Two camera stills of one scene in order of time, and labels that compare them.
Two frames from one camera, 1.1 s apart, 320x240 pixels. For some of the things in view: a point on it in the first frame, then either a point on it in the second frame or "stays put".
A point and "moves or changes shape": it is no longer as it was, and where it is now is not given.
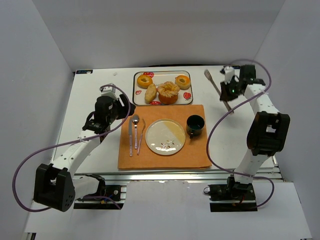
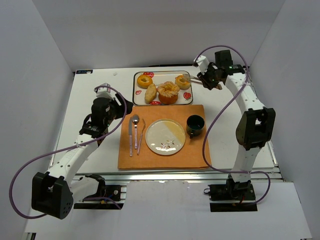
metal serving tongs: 209,76 moves or changes shape
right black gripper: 225,90 to 207,80
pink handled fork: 141,138 stays put
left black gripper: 123,108 stays put
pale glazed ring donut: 183,81 stays put
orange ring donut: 144,81 stays put
